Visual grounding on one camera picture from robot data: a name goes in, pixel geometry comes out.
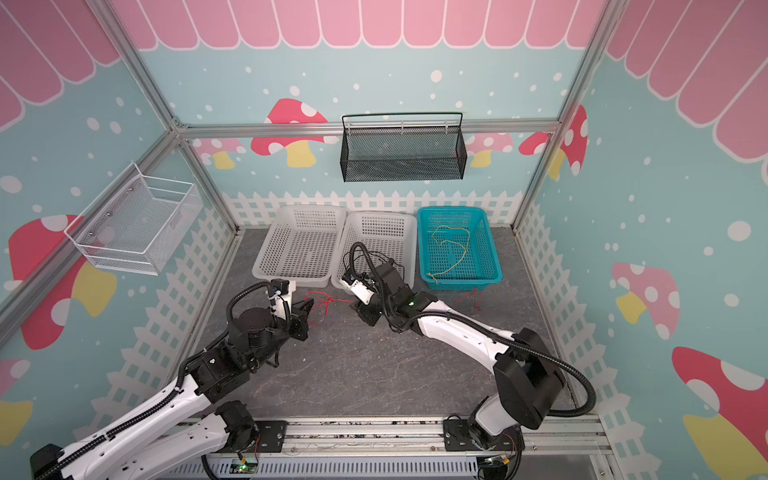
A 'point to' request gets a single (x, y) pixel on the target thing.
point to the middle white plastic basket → (390, 234)
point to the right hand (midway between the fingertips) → (356, 300)
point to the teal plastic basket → (456, 248)
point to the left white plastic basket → (303, 244)
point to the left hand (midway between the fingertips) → (312, 305)
